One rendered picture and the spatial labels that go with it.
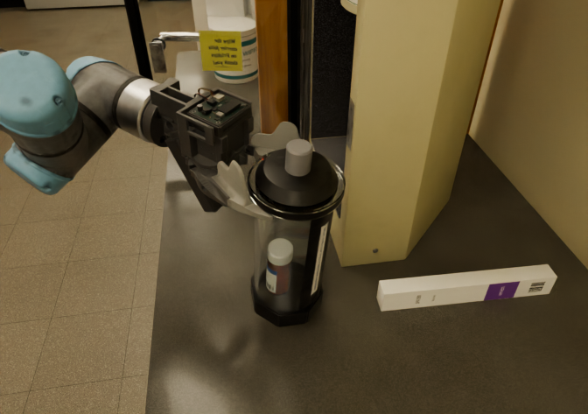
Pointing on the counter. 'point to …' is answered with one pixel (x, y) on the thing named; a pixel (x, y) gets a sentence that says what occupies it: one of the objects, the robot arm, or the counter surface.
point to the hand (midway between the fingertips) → (293, 192)
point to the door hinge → (306, 53)
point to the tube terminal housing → (409, 103)
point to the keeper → (350, 123)
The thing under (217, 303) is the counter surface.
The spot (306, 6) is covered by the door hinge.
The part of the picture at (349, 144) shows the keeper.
